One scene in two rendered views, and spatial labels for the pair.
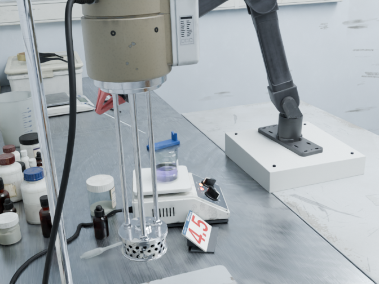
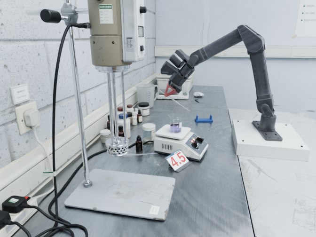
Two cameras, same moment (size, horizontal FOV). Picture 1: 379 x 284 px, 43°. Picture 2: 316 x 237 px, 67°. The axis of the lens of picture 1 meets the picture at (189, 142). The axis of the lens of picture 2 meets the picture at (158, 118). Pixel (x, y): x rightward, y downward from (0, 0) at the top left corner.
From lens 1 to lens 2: 37 cm
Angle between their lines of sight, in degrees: 29
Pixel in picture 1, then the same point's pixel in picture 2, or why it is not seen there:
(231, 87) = (281, 103)
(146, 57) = (107, 55)
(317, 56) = not seen: outside the picture
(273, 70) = (258, 87)
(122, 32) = (97, 42)
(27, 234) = not seen: hidden behind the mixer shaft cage
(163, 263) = (152, 169)
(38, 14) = not seen: hidden behind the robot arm
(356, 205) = (283, 176)
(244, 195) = (221, 152)
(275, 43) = (261, 70)
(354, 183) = (295, 164)
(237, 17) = (292, 62)
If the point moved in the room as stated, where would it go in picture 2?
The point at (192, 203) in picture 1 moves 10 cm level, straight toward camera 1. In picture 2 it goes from (180, 146) to (169, 156)
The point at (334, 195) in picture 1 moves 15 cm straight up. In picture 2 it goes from (274, 167) to (281, 129)
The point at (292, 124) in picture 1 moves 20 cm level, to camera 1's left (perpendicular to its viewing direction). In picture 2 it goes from (267, 121) to (221, 114)
